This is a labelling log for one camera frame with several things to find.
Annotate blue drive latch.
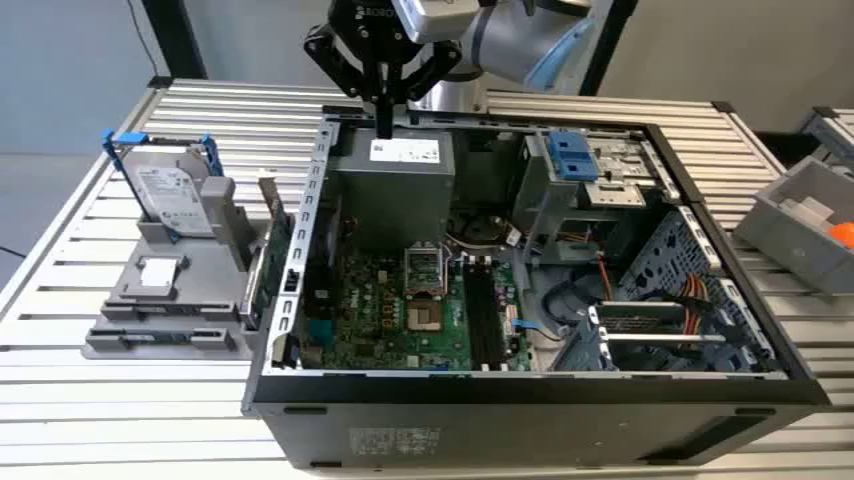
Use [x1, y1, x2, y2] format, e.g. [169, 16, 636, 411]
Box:
[548, 130, 597, 182]

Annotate CPU socket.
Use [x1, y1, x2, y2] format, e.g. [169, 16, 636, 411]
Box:
[406, 298, 448, 332]

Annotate black frame post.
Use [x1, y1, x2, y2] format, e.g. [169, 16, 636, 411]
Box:
[142, 0, 209, 81]
[578, 0, 641, 97]

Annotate small metal slat table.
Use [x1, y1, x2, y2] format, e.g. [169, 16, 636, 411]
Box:
[797, 106, 854, 174]

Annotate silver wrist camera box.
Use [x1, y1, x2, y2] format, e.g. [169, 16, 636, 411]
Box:
[391, 0, 484, 45]

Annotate metal socket cover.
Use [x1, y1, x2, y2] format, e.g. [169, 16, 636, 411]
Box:
[403, 242, 448, 296]

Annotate grey power supply unit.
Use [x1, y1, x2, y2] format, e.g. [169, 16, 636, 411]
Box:
[326, 125, 460, 251]

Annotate hard disk in blue carrier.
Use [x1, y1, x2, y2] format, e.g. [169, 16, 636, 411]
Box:
[101, 128, 226, 239]

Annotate silver CPU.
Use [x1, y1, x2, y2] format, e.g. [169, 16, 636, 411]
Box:
[137, 257, 183, 290]

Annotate black cable bundle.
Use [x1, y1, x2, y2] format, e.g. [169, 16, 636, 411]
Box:
[446, 212, 529, 251]

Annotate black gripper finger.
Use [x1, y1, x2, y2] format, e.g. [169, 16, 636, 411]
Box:
[385, 41, 465, 140]
[303, 23, 387, 140]

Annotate orange yellow red wires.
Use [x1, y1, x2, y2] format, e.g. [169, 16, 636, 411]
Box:
[677, 273, 710, 346]

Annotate grey plastic bin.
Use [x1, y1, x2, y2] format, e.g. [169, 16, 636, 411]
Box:
[733, 155, 854, 301]

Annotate thin orange wire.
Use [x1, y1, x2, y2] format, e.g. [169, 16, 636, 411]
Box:
[596, 252, 614, 301]

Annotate grey parts rack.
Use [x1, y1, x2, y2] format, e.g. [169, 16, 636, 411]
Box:
[81, 173, 269, 361]

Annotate silver disk bay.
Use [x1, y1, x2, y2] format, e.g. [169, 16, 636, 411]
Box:
[585, 298, 730, 372]

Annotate black RAM slot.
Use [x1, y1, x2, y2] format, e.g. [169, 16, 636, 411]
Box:
[464, 254, 490, 372]
[484, 254, 513, 372]

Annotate metal drive cage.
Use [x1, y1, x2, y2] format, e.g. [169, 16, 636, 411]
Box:
[513, 128, 662, 264]

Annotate black open PC case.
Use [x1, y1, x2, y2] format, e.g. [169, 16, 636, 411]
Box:
[239, 102, 833, 471]

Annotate pale block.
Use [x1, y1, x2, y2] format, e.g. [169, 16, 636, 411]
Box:
[780, 196, 836, 221]

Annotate green graphics card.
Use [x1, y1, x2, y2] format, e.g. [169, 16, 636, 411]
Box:
[243, 174, 299, 331]

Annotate green motherboard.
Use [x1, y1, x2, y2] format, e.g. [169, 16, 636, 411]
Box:
[298, 249, 536, 374]

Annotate black looped cable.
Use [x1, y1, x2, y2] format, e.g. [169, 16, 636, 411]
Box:
[541, 279, 593, 344]

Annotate orange ball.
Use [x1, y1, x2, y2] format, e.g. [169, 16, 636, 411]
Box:
[825, 222, 854, 250]

